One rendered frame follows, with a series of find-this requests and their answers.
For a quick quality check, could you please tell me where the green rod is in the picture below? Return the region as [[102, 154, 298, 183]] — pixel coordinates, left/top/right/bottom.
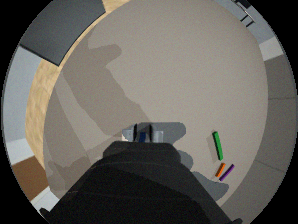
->
[[212, 131, 223, 161]]

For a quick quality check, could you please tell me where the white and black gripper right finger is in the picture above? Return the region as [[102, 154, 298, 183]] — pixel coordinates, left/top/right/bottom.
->
[[149, 124, 163, 143]]

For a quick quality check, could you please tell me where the purple rod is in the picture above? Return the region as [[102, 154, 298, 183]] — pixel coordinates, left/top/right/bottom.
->
[[219, 164, 235, 181]]

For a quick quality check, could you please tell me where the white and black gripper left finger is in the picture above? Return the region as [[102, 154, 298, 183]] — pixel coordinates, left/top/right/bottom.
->
[[122, 124, 137, 142]]

